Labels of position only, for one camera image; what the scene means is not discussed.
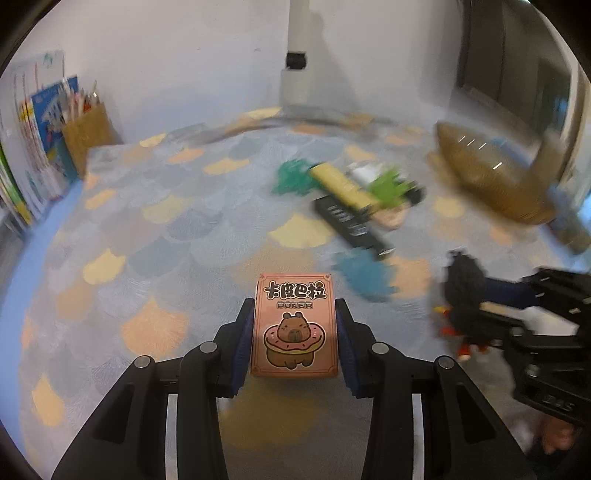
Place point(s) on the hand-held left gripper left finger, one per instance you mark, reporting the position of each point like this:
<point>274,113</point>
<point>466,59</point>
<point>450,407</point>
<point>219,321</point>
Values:
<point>242,344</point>

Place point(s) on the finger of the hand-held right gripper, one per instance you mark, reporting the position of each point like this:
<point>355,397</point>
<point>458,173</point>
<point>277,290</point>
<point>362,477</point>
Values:
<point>508,291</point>
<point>531,328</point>

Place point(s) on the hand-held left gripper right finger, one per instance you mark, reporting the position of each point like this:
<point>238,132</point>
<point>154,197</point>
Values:
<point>347,353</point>

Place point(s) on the black block toy figure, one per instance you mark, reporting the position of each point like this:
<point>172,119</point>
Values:
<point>464,293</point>

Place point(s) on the amber ribbed glass bowl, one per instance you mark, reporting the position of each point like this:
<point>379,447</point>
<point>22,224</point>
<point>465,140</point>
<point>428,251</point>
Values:
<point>489,175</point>

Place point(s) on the yellow rectangular box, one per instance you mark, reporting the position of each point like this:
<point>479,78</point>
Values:
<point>341,187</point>

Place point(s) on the dark green block toy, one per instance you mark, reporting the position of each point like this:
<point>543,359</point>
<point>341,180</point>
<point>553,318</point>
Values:
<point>295,177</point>

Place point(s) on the white power adapter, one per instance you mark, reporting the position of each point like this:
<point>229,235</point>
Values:
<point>364,174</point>

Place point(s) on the person's right hand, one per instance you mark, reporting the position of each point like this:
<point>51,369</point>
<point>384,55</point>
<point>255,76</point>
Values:
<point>558,436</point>

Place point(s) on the blue block toy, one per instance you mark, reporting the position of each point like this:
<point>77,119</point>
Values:
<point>367,277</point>

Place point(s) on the scallop patterned tablecloth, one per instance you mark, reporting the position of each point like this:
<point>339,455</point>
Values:
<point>184,230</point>

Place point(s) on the black rectangular box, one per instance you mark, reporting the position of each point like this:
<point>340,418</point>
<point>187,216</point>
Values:
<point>353,226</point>

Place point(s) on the light green block toy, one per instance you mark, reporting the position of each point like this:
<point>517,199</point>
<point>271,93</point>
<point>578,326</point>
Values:
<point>390,187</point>

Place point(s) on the dark framed mirror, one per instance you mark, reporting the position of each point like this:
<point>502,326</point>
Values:
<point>517,60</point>

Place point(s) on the cardboard pen holder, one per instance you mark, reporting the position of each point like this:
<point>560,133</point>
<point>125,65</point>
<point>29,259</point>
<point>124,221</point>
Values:
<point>90,138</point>

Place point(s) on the row of books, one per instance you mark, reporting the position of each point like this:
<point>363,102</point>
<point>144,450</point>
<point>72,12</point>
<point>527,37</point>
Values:
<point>41,138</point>

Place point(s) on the black pole clamp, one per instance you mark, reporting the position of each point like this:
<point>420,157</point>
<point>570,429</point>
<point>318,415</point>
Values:
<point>296,60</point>

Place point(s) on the bunch of pens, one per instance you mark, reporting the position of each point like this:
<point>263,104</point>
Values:
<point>83,101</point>

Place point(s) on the white pole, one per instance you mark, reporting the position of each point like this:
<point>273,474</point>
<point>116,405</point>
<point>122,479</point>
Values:
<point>298,27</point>

